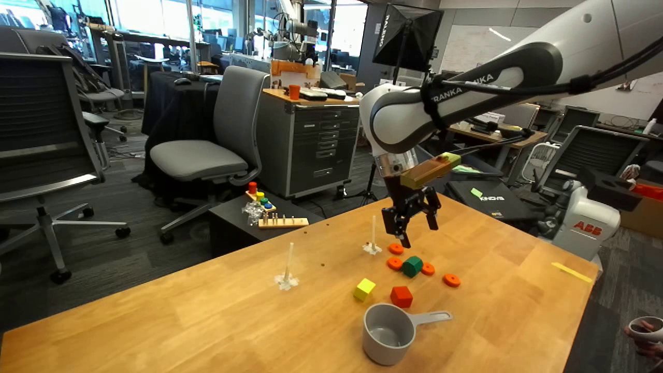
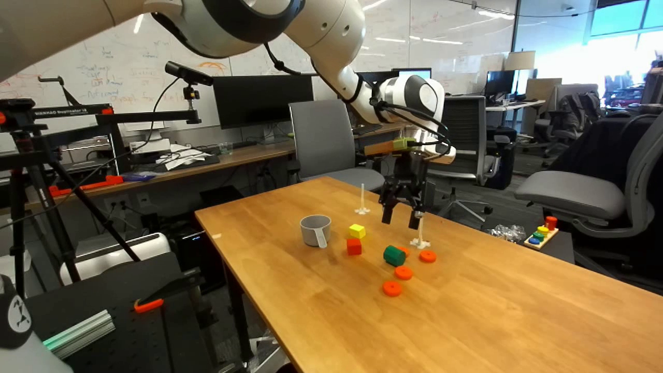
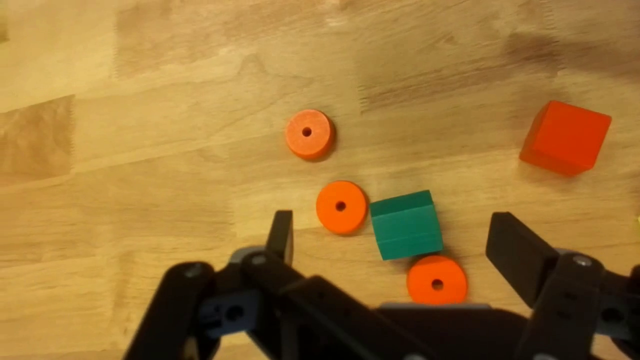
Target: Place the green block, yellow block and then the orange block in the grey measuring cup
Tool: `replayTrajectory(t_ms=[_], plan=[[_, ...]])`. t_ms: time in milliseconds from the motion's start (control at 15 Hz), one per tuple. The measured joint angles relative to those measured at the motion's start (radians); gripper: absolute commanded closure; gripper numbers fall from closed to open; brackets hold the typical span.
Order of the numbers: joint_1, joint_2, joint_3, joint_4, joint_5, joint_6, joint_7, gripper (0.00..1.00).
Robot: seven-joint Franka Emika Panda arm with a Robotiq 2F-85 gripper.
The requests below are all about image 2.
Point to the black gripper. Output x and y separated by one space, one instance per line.
407 174

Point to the green block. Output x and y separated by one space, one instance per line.
393 256

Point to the yellow block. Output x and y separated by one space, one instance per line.
356 231

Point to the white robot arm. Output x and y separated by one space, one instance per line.
229 22

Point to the orange block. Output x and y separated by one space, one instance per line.
354 246

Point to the grey plastic measuring cup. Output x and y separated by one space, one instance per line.
313 228

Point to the white peg stand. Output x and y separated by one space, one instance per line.
419 243
361 209

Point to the orange disc with hole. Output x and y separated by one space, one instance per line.
403 272
426 256
391 288

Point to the black mesh office chair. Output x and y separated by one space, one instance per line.
462 130

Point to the grey office chair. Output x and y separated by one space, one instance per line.
571 193
323 141

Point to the monitor with bright screen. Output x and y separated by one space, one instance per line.
414 72

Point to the colourful stacking toy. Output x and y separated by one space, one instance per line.
541 234

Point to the black low table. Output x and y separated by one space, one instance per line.
551 253

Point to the wide black monitor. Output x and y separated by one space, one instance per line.
262 99

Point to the long wooden desk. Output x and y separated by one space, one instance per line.
229 157

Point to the white papers pile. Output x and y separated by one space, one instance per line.
176 157

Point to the orange clip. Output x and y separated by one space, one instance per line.
147 305

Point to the white rounded machine cover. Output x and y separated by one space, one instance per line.
115 257

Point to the black equipment cart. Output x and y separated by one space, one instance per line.
104 302

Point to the orange bar clamp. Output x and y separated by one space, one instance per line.
86 184

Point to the silver green bar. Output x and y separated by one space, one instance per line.
75 334

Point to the black tripod stand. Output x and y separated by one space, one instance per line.
42 157

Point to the black cap with logo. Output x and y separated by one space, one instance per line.
13 317

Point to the black camera on clamp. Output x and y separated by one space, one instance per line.
187 72

